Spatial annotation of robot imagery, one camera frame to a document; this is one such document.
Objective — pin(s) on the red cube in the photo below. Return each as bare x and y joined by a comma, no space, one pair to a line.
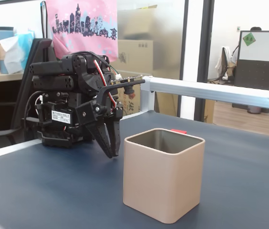
178,131

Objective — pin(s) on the beige square container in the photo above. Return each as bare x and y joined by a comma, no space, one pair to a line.
158,179

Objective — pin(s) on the cardboard box with red print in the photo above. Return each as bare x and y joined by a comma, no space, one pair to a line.
132,105

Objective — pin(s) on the plain brown cardboard box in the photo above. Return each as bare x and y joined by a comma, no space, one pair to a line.
134,55

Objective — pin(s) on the light blue tissue box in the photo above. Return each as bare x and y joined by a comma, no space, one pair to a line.
26,38

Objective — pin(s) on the pink bag with skyline print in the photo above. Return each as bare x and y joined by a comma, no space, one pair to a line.
77,14

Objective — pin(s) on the white paper bag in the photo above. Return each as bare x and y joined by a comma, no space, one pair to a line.
10,52

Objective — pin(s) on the open cardboard box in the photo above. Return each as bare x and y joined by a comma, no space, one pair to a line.
137,21

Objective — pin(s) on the chair with white garment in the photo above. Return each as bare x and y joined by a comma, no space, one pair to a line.
225,62

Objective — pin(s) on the pink waste bin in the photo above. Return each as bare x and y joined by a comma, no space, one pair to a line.
254,109

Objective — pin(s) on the office partition with whiteboard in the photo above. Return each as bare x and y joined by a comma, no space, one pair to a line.
261,66

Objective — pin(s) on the green sticker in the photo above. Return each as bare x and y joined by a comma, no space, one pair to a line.
249,39

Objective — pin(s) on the person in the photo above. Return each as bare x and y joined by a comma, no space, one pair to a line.
256,28

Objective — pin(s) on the gripper camera module on bracket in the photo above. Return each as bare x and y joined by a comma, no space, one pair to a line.
129,90

